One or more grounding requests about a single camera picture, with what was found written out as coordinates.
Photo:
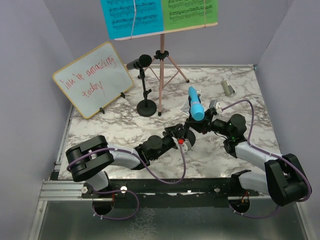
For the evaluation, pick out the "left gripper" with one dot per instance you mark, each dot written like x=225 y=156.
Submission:
x=173 y=131

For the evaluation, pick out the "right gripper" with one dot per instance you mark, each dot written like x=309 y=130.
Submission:
x=205 y=121

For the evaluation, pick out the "black mic stand front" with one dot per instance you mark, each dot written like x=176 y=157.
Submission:
x=189 y=134

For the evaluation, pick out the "blue toy microphone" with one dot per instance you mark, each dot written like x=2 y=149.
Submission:
x=196 y=109

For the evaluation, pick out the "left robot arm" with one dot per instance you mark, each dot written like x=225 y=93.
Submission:
x=87 y=160

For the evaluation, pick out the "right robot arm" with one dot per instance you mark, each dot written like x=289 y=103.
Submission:
x=283 y=179

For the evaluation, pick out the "white remote packet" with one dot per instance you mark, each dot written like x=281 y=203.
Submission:
x=185 y=106

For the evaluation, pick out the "grey eraser block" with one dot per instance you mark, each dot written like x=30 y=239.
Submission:
x=227 y=88

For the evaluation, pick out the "pink music stand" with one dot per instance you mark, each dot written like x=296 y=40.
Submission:
x=162 y=54

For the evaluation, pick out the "black microphone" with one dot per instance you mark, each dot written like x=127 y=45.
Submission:
x=143 y=61

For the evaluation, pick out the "yellow framed whiteboard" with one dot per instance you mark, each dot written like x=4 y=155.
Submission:
x=94 y=80

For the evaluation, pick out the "green sheet music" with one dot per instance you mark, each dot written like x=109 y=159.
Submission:
x=182 y=14

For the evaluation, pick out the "blue sheet music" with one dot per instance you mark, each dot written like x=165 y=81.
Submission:
x=130 y=18

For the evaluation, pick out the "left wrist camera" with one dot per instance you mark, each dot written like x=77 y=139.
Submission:
x=185 y=144

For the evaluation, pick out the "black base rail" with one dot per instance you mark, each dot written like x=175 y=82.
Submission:
x=190 y=193

